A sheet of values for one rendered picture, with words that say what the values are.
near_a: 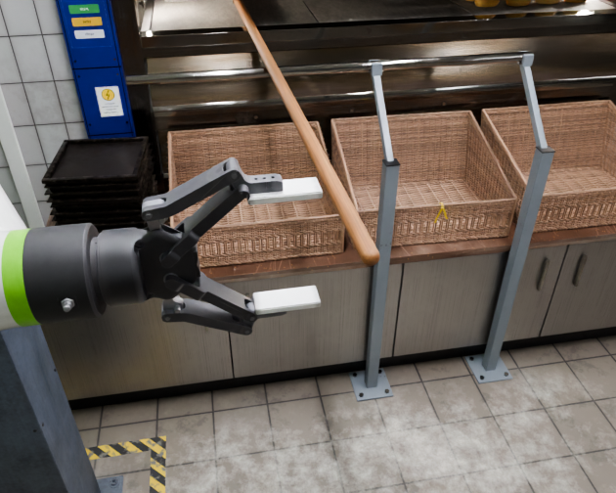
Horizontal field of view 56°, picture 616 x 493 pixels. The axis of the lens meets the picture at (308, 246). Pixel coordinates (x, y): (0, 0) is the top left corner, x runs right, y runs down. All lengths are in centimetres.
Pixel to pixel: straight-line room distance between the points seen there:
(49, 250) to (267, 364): 165
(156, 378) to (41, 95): 104
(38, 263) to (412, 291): 164
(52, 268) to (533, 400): 204
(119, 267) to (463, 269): 165
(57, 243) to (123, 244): 6
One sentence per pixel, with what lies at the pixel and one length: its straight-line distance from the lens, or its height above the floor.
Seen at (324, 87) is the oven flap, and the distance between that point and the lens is 218.
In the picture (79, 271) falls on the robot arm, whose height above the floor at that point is 141.
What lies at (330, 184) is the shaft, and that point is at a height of 120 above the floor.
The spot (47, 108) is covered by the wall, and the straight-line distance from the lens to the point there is 222.
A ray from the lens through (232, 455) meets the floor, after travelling 212.
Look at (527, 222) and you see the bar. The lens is 200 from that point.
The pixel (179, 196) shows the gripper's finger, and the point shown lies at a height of 146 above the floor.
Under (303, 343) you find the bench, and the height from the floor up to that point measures 23.
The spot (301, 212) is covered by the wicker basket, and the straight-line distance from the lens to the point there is 213.
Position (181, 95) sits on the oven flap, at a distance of 214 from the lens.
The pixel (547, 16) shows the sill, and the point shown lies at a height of 118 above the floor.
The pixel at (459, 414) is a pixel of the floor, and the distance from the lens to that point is 227.
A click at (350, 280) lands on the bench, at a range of 196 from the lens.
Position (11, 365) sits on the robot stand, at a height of 82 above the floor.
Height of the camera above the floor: 173
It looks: 36 degrees down
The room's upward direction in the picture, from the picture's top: straight up
